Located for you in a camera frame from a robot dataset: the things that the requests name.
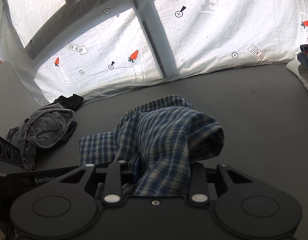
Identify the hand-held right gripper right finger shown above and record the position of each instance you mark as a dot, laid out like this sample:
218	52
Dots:
197	178

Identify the white folded garment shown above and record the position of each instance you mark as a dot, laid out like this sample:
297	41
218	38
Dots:
298	73

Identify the blue plaid shirt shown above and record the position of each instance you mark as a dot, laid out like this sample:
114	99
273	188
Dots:
164	135

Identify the white printed curtain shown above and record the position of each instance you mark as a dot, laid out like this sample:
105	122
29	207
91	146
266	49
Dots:
219	30

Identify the grey garment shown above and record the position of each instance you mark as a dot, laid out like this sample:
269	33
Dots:
43	127

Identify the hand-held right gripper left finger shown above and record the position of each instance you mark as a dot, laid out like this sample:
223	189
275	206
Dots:
137	166

